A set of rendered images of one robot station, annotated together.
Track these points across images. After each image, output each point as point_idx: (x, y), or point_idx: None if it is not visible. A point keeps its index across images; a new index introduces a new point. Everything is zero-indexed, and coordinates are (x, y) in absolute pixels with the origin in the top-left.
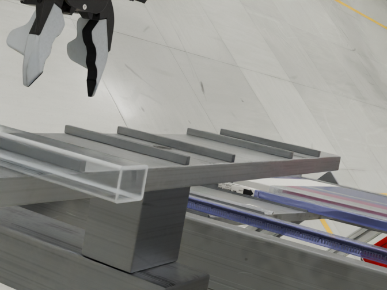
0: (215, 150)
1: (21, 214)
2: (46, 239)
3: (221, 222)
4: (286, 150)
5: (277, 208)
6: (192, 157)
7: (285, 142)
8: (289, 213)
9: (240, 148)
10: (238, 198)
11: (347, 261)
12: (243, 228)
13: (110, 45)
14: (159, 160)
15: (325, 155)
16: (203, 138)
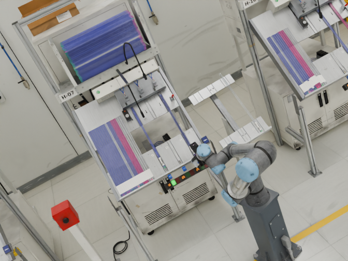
0: (207, 87)
1: (216, 102)
2: (216, 96)
3: (188, 119)
4: (198, 91)
5: (161, 147)
6: (209, 87)
7: (194, 97)
8: (161, 144)
9: (201, 93)
10: (165, 154)
11: (182, 104)
12: (187, 116)
13: (191, 160)
14: (213, 84)
15: (190, 96)
16: (203, 97)
